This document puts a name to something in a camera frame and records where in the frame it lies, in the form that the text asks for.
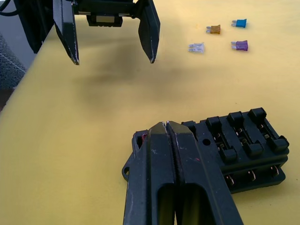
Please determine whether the black fuse box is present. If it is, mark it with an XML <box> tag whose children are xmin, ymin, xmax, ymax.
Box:
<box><xmin>121</xmin><ymin>107</ymin><xmax>290</xmax><ymax>195</ymax></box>

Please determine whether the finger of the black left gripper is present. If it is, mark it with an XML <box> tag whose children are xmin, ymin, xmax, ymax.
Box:
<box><xmin>137</xmin><ymin>0</ymin><xmax>161</xmax><ymax>64</ymax></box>
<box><xmin>52</xmin><ymin>0</ymin><xmax>80</xmax><ymax>66</ymax></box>

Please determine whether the clear small blade fuse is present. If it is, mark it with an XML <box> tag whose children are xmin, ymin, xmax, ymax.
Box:
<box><xmin>188</xmin><ymin>42</ymin><xmax>206</xmax><ymax>55</ymax></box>

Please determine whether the black robot body part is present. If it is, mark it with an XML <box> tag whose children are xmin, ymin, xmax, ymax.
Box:
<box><xmin>17</xmin><ymin>0</ymin><xmax>57</xmax><ymax>54</ymax></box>

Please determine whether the purple small blade fuse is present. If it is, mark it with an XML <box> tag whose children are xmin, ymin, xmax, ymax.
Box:
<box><xmin>230</xmin><ymin>40</ymin><xmax>248</xmax><ymax>52</ymax></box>

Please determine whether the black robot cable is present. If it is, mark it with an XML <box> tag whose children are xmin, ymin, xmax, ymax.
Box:
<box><xmin>0</xmin><ymin>0</ymin><xmax>22</xmax><ymax>16</ymax></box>

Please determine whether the blue small blade fuse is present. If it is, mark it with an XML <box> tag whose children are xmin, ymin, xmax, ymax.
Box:
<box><xmin>231</xmin><ymin>18</ymin><xmax>248</xmax><ymax>28</ymax></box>

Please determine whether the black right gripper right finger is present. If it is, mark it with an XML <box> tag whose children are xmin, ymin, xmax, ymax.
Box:
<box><xmin>165</xmin><ymin>120</ymin><xmax>244</xmax><ymax>225</ymax></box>

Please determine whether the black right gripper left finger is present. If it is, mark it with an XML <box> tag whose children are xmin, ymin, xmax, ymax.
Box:
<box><xmin>122</xmin><ymin>121</ymin><xmax>177</xmax><ymax>225</ymax></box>

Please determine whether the brown small blade fuse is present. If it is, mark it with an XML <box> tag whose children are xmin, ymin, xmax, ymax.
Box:
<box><xmin>206</xmin><ymin>24</ymin><xmax>221</xmax><ymax>35</ymax></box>

